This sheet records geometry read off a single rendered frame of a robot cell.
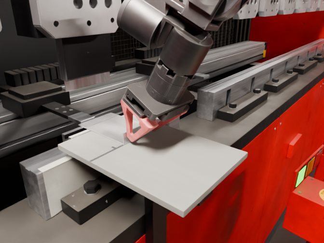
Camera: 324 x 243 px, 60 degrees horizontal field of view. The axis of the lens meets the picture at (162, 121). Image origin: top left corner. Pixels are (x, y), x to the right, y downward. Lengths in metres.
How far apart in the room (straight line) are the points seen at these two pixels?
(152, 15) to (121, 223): 0.34
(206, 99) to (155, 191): 0.56
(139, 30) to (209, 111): 0.55
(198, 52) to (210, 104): 0.53
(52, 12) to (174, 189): 0.29
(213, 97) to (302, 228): 0.42
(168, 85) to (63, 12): 0.18
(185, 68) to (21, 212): 0.39
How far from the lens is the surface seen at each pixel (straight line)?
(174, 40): 0.37
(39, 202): 0.54
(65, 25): 0.45
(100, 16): 0.49
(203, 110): 0.90
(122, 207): 0.55
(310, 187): 0.84
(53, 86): 0.73
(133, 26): 0.39
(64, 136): 0.54
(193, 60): 0.37
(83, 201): 0.52
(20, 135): 0.76
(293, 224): 0.85
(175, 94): 0.40
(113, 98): 0.90
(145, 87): 0.42
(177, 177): 0.40
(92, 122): 0.58
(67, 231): 0.52
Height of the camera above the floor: 1.22
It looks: 23 degrees down
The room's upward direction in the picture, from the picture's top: straight up
